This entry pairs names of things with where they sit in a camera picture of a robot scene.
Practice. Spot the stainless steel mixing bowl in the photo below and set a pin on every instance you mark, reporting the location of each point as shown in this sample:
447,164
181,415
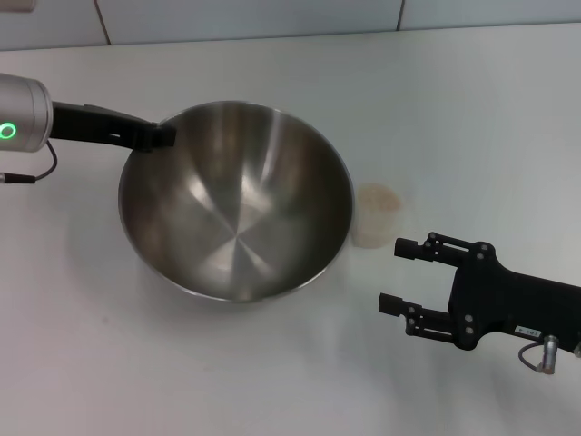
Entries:
236,204

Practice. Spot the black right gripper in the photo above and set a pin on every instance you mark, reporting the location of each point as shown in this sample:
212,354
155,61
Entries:
508,300

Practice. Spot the white rice grains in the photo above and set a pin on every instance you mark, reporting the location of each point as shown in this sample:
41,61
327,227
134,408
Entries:
379,200

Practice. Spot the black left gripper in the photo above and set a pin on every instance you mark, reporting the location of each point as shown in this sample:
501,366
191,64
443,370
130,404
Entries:
81,125

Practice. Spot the clear plastic cup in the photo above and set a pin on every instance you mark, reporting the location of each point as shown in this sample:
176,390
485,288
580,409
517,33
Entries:
374,234

